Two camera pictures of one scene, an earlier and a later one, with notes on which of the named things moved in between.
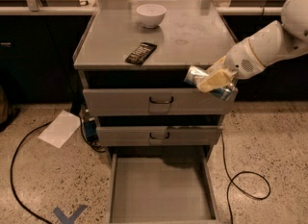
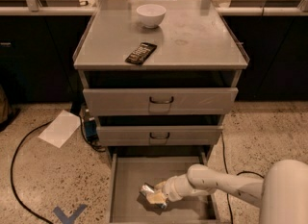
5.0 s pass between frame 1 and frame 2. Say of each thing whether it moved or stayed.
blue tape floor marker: stayed
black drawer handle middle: stayed
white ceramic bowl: stayed
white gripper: moved
